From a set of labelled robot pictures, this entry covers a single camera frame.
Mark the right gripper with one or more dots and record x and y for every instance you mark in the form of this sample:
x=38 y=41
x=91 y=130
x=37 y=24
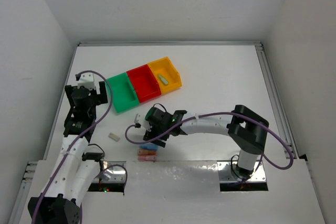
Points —
x=149 y=135

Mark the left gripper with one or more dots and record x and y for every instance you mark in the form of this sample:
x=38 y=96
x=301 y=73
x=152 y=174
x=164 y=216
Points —
x=96 y=96

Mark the green highlighter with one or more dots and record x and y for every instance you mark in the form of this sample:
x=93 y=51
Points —
x=163 y=79

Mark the long grey eraser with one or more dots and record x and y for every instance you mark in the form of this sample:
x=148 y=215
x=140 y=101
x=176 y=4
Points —
x=114 y=137

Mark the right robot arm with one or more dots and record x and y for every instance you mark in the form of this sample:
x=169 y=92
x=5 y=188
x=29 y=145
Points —
x=245 y=128

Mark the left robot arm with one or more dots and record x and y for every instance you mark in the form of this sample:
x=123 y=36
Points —
x=60 y=199

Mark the blue highlighter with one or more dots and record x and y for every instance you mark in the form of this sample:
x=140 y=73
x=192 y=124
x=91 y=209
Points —
x=149 y=146

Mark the red plastic bin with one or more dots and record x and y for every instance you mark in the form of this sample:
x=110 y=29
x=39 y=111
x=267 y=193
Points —
x=144 y=83

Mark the orange highlighter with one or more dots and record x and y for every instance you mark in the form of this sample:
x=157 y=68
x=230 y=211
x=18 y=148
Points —
x=144 y=152

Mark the green plastic bin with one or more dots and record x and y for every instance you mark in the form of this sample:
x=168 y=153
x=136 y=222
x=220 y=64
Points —
x=124 y=95

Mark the pink highlighter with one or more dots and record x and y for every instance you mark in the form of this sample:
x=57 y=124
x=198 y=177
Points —
x=147 y=158

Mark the yellow plastic bin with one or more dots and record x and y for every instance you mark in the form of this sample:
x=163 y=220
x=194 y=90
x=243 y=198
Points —
x=165 y=67

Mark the white front board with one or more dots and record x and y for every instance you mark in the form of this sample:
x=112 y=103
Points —
x=188 y=192

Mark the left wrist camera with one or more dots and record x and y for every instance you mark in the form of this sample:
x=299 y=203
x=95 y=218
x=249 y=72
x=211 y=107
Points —
x=86 y=80

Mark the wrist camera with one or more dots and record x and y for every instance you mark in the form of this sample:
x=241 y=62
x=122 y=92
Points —
x=140 y=121
x=86 y=80

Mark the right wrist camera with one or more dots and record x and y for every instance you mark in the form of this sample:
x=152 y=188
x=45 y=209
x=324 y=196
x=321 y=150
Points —
x=140 y=121

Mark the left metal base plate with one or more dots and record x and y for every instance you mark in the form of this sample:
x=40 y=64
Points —
x=114 y=171

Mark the metal base plate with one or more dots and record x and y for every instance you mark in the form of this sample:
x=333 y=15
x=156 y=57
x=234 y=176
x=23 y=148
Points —
x=228 y=173
x=114 y=171

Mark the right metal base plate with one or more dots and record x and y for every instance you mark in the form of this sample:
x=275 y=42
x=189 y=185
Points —
x=228 y=173

